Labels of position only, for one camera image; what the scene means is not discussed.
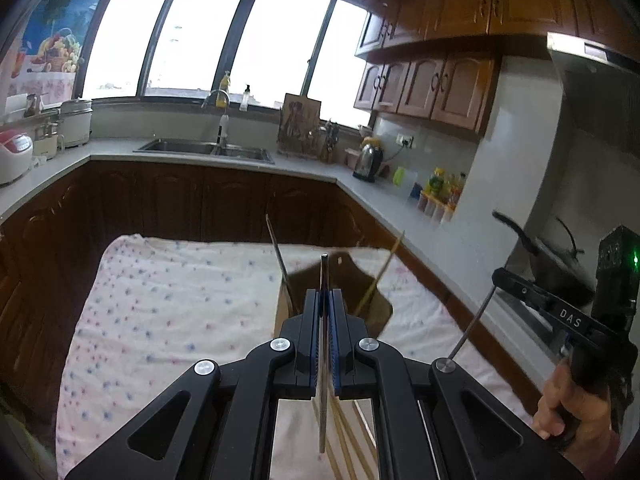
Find yellow dish soap bottle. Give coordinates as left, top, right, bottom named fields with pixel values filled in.
left=216, top=70, right=231, bottom=108

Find lower wooden cabinets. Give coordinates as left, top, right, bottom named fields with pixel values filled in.
left=0, top=158, right=544, bottom=411

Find black wok with lid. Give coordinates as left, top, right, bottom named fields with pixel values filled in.
left=491, top=210, right=596, bottom=309

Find green lid white container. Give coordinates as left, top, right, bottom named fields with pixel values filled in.
left=392, top=166, right=418, bottom=197

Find steel chopstick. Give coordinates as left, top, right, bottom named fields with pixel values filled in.
left=318, top=254, right=329, bottom=454
left=448, top=285, right=497, bottom=360

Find steel range hood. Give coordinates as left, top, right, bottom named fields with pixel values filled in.
left=546, top=30, right=640, bottom=151

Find wall power outlet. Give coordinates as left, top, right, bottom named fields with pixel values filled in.
left=396, top=133, right=414, bottom=150

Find steel kitchen sink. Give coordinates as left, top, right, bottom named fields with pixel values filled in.
left=136, top=139, right=273, bottom=165

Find white floral tablecloth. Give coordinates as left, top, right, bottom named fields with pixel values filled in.
left=55, top=234, right=532, bottom=479

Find knife block with knives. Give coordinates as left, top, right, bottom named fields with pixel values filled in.
left=319, top=120, right=340, bottom=164

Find wooden cutting board rack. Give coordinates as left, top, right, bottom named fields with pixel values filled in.
left=277, top=93, right=321, bottom=159

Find wooden utensil holder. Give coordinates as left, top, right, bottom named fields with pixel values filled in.
left=272, top=247, right=394, bottom=340

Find small white appliance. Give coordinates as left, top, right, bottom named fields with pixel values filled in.
left=32, top=120, right=58, bottom=160

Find right hand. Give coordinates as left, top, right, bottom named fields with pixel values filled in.
left=532, top=359, right=612, bottom=471

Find white red rice cooker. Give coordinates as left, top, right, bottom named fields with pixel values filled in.
left=0, top=130, right=32, bottom=185

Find steel electric kettle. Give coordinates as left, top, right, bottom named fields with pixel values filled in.
left=352, top=143, right=383, bottom=182

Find chrome sink faucet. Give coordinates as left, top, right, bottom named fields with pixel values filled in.
left=201, top=89, right=230, bottom=148

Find wooden cabinets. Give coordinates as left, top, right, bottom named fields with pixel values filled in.
left=355, top=0, right=639, bottom=136
left=0, top=158, right=544, bottom=411

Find upper wooden cabinets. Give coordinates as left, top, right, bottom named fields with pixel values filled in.
left=355, top=0, right=639, bottom=136

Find clear soap dispenser bottle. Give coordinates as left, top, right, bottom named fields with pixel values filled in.
left=239, top=84, right=250, bottom=112

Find fruit beach poster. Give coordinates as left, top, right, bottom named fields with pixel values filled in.
left=1, top=0, right=100, bottom=114

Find white tall cooker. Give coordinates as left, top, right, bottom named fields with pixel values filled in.
left=58, top=99, right=92, bottom=148

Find spice jar rack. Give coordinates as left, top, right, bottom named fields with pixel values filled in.
left=416, top=191, right=454, bottom=223

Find yellow oil bottle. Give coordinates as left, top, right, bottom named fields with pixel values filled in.
left=427, top=167, right=446, bottom=200

